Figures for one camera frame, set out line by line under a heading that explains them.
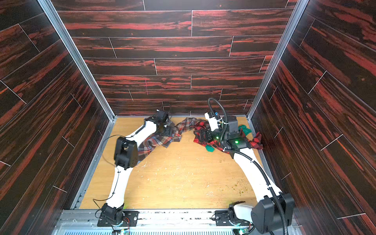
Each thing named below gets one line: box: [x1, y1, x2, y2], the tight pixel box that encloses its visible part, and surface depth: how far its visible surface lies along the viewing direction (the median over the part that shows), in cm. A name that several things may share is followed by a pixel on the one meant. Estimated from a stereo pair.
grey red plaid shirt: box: [137, 117, 208, 163], surface depth 103 cm
